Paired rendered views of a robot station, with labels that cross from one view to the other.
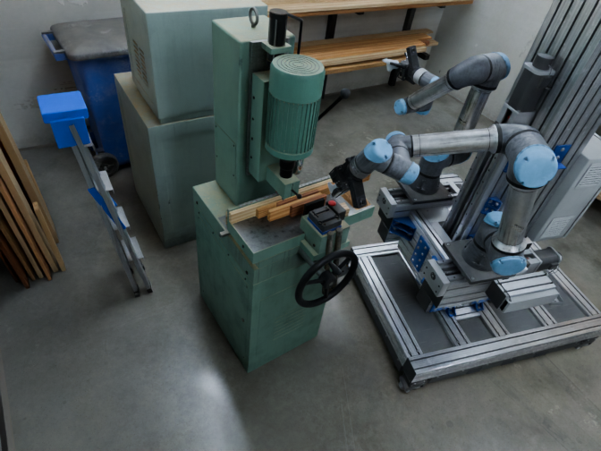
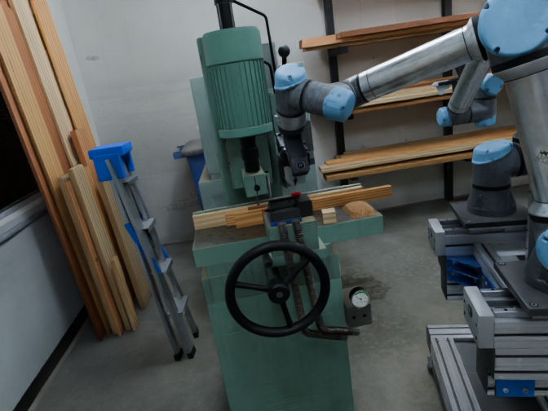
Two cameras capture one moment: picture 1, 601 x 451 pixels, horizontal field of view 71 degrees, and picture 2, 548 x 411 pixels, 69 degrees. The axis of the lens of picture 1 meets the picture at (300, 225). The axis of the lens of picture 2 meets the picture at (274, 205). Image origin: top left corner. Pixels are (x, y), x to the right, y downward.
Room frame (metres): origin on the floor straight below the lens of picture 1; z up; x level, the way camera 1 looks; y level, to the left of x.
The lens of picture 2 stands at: (0.28, -0.71, 1.36)
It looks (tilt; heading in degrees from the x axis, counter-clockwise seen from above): 18 degrees down; 35
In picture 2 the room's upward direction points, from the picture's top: 9 degrees counter-clockwise
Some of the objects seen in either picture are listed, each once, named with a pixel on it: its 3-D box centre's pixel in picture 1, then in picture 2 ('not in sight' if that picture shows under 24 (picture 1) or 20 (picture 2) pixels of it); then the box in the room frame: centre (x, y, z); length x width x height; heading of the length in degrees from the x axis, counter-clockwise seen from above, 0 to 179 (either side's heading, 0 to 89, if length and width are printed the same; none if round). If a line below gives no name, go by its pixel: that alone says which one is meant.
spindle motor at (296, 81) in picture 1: (293, 108); (238, 84); (1.32, 0.09, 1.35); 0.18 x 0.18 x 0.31
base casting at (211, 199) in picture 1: (265, 216); (262, 244); (1.42, 0.16, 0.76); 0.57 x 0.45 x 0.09; 40
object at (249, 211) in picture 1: (294, 196); (280, 207); (1.39, 0.04, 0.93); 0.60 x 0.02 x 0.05; 130
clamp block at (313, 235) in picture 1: (324, 229); (290, 231); (1.22, -0.09, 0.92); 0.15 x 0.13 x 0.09; 130
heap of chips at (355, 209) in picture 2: (355, 196); (358, 206); (1.46, -0.22, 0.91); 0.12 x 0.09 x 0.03; 40
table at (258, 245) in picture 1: (310, 224); (287, 234); (1.29, -0.04, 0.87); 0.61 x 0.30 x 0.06; 130
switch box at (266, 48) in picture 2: not in sight; (268, 65); (1.66, 0.18, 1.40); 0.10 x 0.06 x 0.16; 40
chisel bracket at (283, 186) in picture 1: (282, 181); (254, 183); (1.34, 0.10, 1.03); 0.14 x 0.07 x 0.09; 40
